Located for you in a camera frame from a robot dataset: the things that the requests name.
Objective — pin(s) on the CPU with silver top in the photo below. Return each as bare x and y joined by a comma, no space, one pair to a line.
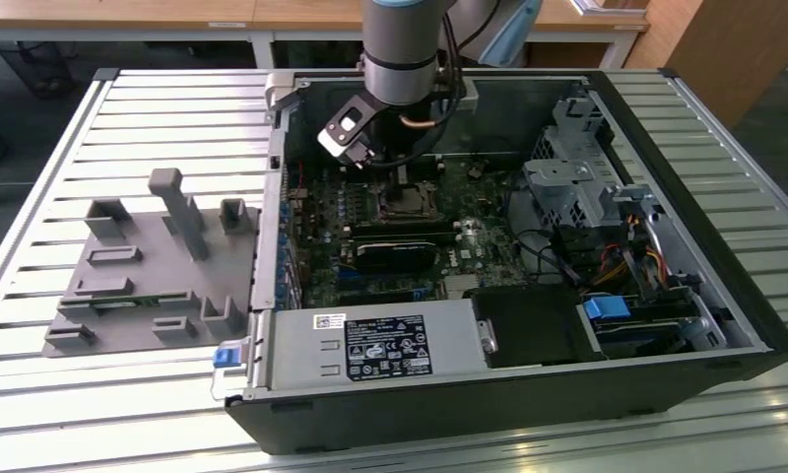
408,201

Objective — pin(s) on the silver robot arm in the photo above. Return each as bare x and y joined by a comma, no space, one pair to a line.
400,49

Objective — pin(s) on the CPU socket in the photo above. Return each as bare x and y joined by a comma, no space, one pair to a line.
384,214

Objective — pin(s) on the black RAM slot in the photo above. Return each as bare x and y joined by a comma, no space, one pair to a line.
400,227
400,236

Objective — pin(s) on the black graphics card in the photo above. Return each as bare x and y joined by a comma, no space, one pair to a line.
393,256

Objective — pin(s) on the green motherboard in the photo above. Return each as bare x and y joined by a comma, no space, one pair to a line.
485,246

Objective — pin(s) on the silver metal drive cage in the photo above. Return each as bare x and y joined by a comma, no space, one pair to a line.
564,197

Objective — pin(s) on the silver chipset heat sink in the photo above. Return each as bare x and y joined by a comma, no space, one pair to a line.
464,286

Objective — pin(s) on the white tray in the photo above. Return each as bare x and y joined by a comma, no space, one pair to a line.
597,6

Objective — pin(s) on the black plastic fan shroud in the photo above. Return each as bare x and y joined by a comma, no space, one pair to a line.
532,325

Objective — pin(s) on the grey parts rack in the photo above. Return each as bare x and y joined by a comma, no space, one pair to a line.
150,256

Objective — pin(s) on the hard disk in blue carrier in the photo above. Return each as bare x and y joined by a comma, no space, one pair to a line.
605,308

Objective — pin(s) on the silver power supply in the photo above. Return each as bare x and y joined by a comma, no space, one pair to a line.
301,355

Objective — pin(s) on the green RAM stick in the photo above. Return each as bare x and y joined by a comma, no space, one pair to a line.
143,300

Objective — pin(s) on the wooden cabinet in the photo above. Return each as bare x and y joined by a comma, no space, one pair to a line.
728,49

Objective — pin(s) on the blue case latch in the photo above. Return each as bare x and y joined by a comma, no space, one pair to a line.
227,356

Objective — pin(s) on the black PC case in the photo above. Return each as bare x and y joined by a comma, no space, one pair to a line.
433,419

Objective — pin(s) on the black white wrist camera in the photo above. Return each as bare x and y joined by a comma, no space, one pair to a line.
341,125

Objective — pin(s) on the wooden desk white frame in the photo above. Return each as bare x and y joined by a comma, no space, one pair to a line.
105,12
314,15

